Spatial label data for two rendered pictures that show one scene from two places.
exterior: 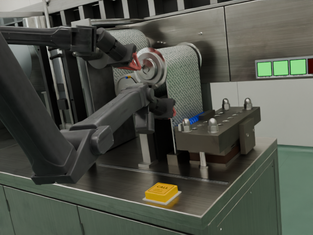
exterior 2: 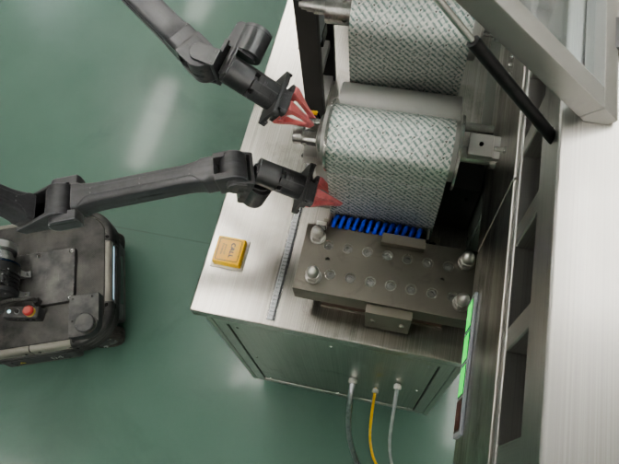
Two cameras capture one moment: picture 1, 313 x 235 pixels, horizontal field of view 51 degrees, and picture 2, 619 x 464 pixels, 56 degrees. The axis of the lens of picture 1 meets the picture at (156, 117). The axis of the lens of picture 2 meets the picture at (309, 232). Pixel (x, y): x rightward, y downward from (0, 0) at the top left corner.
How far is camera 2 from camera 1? 1.43 m
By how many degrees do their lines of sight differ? 72
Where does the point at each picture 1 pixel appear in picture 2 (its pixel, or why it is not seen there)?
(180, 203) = (214, 280)
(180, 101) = (359, 199)
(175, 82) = (353, 181)
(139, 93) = (204, 184)
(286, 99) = not seen: outside the picture
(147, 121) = (245, 197)
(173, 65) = (355, 166)
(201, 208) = (205, 305)
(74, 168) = (22, 228)
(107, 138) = (69, 224)
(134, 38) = (431, 35)
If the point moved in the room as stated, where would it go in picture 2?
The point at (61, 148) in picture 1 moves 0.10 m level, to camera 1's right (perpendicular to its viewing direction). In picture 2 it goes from (11, 215) to (21, 256)
